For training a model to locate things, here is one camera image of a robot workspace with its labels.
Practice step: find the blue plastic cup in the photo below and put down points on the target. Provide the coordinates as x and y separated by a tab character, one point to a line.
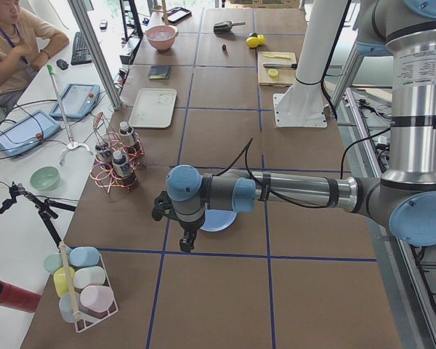
84	256

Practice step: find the copper wire bottle rack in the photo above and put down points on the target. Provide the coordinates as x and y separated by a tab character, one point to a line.
104	175

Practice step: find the yellow lemon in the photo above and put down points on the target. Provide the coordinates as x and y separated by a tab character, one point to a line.
253	42

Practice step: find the lemon half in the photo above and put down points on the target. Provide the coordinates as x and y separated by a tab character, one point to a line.
273	73

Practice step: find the blue round plate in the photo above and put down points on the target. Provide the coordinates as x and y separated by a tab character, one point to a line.
218	220

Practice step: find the pink bowl of ice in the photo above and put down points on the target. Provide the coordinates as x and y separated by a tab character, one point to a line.
162	37

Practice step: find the red cylinder tube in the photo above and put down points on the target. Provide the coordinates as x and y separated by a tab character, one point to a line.
17	298

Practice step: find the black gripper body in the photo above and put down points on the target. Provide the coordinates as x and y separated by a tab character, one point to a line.
190	228

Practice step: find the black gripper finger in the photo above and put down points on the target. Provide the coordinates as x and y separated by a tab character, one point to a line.
156	214
187	242

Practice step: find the pink plastic cup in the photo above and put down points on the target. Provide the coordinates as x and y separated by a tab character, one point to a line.
97	298

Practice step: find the blue teach pendant tablet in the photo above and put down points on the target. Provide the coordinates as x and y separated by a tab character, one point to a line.
79	99
27	133

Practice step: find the white plastic cup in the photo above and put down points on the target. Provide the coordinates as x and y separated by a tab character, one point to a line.
84	277

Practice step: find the grey scoop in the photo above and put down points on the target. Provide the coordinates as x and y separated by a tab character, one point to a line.
226	26

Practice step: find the black keyboard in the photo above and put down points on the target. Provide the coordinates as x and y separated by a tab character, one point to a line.
80	51

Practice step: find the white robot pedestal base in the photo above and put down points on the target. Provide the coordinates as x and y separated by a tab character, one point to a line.
302	104

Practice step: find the yellow plastic cup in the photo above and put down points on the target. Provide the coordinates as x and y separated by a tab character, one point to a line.
60	282

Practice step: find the black computer mouse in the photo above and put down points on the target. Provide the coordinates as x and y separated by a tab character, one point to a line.
62	64

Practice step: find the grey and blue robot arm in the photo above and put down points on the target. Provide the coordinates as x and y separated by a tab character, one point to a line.
403	199

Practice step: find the grey folded cloth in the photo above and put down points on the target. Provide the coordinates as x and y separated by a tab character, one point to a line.
159	72

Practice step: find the tea bottle white cap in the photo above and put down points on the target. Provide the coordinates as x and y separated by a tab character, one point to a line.
121	165
127	134
104	153

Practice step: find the wooden cutting board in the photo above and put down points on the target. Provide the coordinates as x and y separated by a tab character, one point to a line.
286	76

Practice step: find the seated person beige shirt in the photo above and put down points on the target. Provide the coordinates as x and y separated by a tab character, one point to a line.
27	43

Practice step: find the cream bear tray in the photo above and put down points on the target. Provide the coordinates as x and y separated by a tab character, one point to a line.
153	108

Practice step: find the steel rod black tip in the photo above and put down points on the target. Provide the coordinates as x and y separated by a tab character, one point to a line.
280	65

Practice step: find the reacher grabber stick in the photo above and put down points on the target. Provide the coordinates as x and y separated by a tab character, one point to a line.
72	144

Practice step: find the yellow plastic knife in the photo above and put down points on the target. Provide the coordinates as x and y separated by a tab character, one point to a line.
288	57

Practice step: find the white wire cup basket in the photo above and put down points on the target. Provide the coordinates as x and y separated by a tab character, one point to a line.
71	309

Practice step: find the green bowl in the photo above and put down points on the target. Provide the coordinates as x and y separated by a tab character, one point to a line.
45	179

